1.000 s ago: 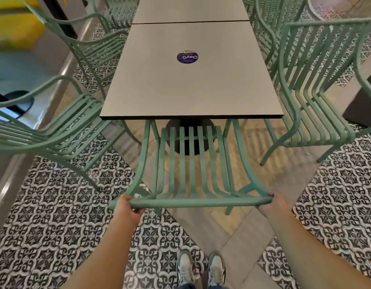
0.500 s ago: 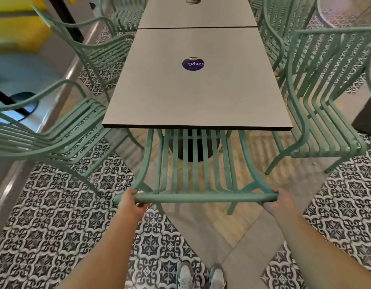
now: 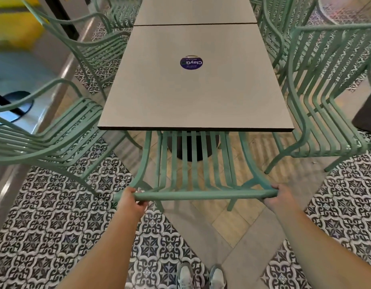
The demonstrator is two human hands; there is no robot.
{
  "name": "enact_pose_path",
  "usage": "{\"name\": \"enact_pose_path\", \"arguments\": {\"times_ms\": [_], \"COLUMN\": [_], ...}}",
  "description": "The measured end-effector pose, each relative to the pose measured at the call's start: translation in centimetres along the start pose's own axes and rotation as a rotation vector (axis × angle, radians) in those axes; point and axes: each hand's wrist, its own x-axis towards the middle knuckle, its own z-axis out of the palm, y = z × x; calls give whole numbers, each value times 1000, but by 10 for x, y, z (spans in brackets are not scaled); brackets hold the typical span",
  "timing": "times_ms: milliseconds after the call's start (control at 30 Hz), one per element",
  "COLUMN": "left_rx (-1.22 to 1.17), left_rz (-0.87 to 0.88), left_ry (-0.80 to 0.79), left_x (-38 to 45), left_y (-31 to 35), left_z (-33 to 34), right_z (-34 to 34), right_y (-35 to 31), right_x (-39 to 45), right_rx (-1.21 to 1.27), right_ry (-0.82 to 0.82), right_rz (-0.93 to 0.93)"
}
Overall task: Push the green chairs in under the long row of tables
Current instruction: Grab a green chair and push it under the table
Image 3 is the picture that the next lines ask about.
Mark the person's right hand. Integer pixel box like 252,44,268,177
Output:
264,184,298,216

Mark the person's left hand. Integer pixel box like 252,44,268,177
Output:
118,187,150,216

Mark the green metal slatted chair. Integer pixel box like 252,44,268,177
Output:
22,0,132,101
0,77,144,194
265,22,371,175
113,131,280,213
94,0,144,28
252,0,320,77

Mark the person's right forearm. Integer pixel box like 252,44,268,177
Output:
277,205,371,289

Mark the person's left forearm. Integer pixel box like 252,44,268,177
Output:
55,204,144,289

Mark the person's left white shoe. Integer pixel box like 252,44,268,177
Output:
176,262,194,289

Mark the person's white shoe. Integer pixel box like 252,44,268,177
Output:
176,262,194,289
208,264,227,289

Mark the person's right white shoe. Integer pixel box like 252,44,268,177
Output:
208,264,227,289

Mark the round blue table sticker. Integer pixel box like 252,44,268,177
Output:
179,55,204,70

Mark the black round table base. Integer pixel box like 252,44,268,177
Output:
0,90,34,123

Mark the round glass table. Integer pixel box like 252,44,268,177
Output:
317,0,371,25

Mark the yellow counter panel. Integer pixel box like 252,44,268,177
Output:
0,0,43,51

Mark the black table pedestal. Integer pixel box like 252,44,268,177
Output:
166,131,223,162

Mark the black metal post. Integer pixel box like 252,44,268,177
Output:
38,0,81,41

